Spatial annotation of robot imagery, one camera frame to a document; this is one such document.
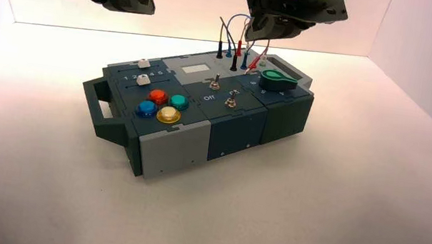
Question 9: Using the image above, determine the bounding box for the black banana plug wire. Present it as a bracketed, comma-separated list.
[212, 10, 256, 74]

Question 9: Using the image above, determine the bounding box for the green rotary knob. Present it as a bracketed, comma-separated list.
[258, 68, 300, 95]

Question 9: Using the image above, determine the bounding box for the red round push button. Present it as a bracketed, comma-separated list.
[146, 88, 171, 108]

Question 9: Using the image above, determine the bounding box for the teal and grey control box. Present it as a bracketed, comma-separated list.
[72, 29, 320, 200]

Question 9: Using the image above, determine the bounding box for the blue round push button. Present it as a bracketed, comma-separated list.
[134, 99, 160, 121]

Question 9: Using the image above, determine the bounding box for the teal round push button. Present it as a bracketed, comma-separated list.
[168, 93, 192, 113]

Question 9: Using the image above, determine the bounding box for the yellow round push button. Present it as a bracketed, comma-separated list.
[155, 105, 183, 127]

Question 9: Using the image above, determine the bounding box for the white banana plug wire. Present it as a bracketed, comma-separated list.
[238, 18, 274, 68]

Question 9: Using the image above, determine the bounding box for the blue banana plug wire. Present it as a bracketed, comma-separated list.
[222, 11, 257, 72]

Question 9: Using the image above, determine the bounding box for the metal toggle switch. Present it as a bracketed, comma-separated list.
[208, 72, 223, 91]
[224, 89, 240, 110]

